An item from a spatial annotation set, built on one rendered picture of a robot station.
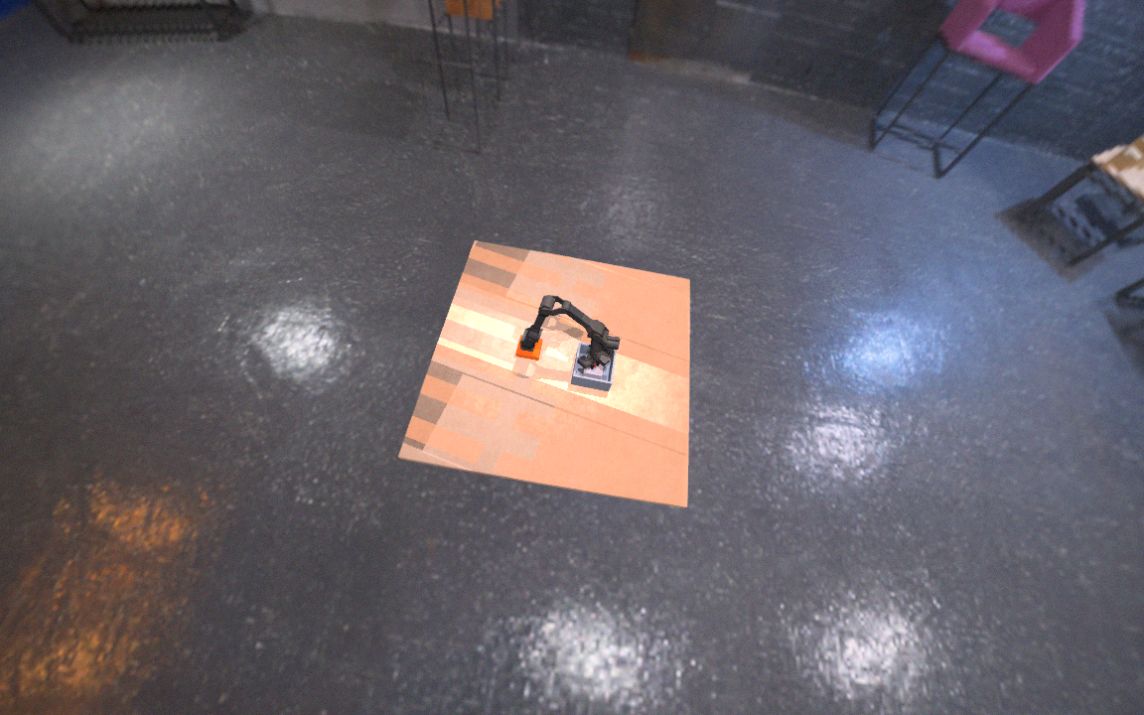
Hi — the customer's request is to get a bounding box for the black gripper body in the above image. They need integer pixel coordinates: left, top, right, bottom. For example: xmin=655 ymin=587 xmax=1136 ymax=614
xmin=578 ymin=344 xmax=614 ymax=368

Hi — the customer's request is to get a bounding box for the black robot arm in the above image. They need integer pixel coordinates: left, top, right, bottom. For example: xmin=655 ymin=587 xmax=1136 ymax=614
xmin=521 ymin=295 xmax=621 ymax=366

